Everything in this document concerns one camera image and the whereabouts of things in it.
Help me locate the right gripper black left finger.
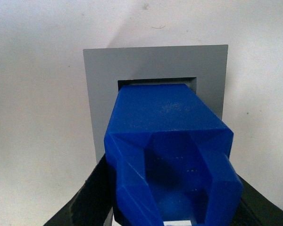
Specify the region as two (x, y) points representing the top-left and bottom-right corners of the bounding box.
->
(45, 156), (113, 226)

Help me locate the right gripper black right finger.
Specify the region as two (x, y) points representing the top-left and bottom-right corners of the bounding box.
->
(230, 177), (283, 226)

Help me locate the blue plastic part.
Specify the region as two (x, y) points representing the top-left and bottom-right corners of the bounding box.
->
(104, 84), (243, 226)

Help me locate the gray square base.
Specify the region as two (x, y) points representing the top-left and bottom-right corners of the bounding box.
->
(83, 45), (228, 159)

